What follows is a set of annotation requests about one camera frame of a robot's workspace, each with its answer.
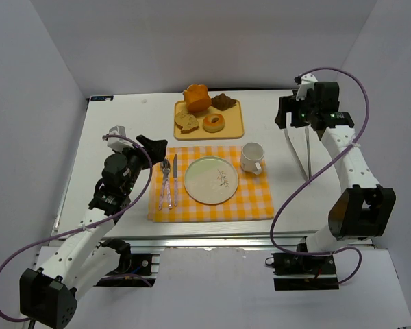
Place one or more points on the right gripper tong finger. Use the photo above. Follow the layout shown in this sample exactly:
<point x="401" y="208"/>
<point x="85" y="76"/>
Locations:
<point x="308" y="156"/>
<point x="295" y="155"/>

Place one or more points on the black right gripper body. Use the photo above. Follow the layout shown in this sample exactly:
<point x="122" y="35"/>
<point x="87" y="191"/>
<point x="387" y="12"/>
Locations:
<point x="297" y="117"/>

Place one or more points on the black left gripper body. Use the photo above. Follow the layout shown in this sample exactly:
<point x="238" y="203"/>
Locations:
<point x="144" y="152"/>

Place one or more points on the glazed donut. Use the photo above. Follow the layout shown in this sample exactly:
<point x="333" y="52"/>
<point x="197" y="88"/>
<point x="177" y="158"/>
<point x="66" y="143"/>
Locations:
<point x="213" y="123"/>

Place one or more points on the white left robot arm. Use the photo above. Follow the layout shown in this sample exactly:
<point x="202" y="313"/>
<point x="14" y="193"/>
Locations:
<point x="49" y="295"/>

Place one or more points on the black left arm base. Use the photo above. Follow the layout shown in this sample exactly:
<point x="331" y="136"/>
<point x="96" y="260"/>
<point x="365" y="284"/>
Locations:
<point x="135" y="269"/>

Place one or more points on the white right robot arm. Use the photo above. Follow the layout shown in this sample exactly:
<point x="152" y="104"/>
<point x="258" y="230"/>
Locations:
<point x="365" y="206"/>

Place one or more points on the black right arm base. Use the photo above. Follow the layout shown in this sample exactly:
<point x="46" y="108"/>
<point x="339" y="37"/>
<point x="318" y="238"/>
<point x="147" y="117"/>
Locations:
<point x="301" y="270"/>

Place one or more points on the orange loaf bread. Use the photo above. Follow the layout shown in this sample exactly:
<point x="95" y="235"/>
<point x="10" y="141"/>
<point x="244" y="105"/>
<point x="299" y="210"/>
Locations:
<point x="197" y="98"/>

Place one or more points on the white ceramic mug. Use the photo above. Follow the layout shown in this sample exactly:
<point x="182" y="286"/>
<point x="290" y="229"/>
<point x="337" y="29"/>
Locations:
<point x="252" y="155"/>

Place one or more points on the toast slice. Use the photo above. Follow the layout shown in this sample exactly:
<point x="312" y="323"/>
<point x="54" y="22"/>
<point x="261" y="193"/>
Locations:
<point x="186" y="122"/>

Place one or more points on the yellow plastic tray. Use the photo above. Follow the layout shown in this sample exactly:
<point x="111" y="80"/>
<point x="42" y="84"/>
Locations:
<point x="234" y="126"/>

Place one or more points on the pale green ceramic plate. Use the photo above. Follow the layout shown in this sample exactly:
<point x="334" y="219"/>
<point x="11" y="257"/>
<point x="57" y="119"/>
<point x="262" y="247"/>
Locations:
<point x="211" y="180"/>

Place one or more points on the chocolate croissant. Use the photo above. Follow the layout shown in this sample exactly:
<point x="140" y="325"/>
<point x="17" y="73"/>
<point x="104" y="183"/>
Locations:
<point x="223" y="102"/>

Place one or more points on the fork with patterned handle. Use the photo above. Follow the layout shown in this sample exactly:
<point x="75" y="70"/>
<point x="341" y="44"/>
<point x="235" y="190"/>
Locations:
<point x="165" y="168"/>

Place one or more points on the knife with patterned handle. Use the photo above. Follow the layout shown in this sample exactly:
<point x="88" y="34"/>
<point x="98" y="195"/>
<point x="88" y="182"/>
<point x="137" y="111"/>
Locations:
<point x="175" y="180"/>

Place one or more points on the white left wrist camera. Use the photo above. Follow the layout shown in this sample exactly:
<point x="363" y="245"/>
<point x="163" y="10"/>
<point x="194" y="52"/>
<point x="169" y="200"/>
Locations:
<point x="117" y="143"/>

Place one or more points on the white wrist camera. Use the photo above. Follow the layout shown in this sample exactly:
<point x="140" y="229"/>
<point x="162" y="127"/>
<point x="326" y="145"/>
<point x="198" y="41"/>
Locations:
<point x="117" y="143"/>
<point x="305" y="83"/>

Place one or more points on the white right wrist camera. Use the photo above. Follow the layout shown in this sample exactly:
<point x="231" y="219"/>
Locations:
<point x="305" y="83"/>

